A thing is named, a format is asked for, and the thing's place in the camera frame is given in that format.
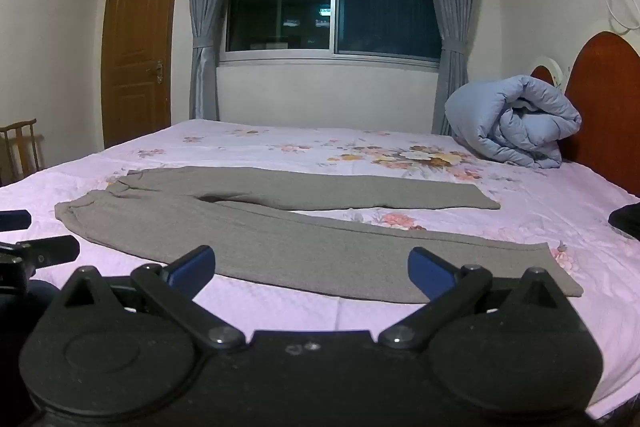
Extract grey curtain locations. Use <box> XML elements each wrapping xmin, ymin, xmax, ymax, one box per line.
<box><xmin>414</xmin><ymin>0</ymin><xmax>487</xmax><ymax>136</ymax></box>
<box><xmin>186</xmin><ymin>0</ymin><xmax>246</xmax><ymax>122</ymax></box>

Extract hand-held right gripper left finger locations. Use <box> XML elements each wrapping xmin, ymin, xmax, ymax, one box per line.
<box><xmin>60</xmin><ymin>245</ymin><xmax>248</xmax><ymax>354</ymax></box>

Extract grey pants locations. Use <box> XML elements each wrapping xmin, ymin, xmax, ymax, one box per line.
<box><xmin>54</xmin><ymin>166</ymin><xmax>585</xmax><ymax>305</ymax></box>

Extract wooden chair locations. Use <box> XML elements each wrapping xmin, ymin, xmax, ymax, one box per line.
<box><xmin>0</xmin><ymin>118</ymin><xmax>42</xmax><ymax>186</ymax></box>

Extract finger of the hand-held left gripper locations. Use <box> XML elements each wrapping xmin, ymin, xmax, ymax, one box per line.
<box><xmin>0</xmin><ymin>236</ymin><xmax>81</xmax><ymax>269</ymax></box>
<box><xmin>0</xmin><ymin>210</ymin><xmax>32</xmax><ymax>231</ymax></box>

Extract red-brown wooden headboard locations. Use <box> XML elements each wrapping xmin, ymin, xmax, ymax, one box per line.
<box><xmin>529</xmin><ymin>31</ymin><xmax>640</xmax><ymax>198</ymax></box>

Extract brown wooden door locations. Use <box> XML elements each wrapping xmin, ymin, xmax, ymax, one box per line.
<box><xmin>101</xmin><ymin>0</ymin><xmax>180</xmax><ymax>150</ymax></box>

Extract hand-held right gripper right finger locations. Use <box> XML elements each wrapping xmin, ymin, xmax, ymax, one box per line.
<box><xmin>378</xmin><ymin>247</ymin><xmax>572</xmax><ymax>353</ymax></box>

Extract black object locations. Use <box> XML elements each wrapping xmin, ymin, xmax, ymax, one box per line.
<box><xmin>607</xmin><ymin>202</ymin><xmax>640</xmax><ymax>242</ymax></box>

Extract blue folded duvet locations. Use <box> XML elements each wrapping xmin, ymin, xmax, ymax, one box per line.
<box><xmin>444</xmin><ymin>75</ymin><xmax>584</xmax><ymax>170</ymax></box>

